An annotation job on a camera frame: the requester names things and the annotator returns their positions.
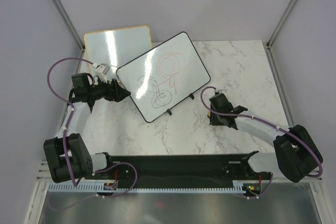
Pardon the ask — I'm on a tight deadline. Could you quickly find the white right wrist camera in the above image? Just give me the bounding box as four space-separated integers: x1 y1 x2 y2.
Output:
214 88 227 95

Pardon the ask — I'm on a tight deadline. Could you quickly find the aluminium frame post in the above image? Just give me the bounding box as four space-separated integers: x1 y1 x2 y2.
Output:
52 0 86 52
265 0 299 50

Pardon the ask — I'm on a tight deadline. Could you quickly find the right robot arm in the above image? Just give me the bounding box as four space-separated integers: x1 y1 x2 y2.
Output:
207 92 323 183

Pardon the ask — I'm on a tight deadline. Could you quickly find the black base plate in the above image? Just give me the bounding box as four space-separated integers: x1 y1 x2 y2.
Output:
90 153 271 188

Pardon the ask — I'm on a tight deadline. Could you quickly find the black-framed whiteboard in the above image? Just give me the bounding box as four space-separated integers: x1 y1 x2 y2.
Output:
115 31 211 123

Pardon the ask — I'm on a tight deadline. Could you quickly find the aluminium frame right post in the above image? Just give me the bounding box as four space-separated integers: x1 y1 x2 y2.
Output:
265 0 299 50

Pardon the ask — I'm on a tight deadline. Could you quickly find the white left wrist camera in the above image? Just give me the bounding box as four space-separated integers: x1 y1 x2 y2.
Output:
94 63 110 83

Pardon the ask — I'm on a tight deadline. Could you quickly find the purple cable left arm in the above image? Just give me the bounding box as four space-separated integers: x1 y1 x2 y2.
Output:
46 57 97 104

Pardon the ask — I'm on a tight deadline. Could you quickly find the yellow-framed whiteboard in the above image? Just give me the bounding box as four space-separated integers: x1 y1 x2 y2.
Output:
84 25 152 78

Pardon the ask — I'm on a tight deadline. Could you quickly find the aluminium frame left post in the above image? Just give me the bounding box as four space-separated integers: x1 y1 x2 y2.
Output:
52 0 86 52

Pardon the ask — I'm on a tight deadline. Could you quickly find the aluminium rail front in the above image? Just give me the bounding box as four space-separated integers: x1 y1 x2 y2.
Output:
36 161 322 183

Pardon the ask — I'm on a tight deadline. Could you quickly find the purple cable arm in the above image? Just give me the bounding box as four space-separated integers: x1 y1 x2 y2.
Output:
201 86 324 177
46 57 97 104

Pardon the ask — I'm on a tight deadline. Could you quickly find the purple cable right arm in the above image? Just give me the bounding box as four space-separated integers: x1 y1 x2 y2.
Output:
201 86 324 177

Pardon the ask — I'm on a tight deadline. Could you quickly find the white slotted cable duct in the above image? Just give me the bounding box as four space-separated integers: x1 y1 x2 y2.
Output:
47 182 246 194

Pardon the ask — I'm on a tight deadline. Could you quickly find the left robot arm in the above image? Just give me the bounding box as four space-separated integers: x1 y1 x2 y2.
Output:
43 73 131 186

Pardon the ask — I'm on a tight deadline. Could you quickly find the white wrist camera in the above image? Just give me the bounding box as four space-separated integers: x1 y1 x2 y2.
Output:
94 63 110 83
214 88 227 95

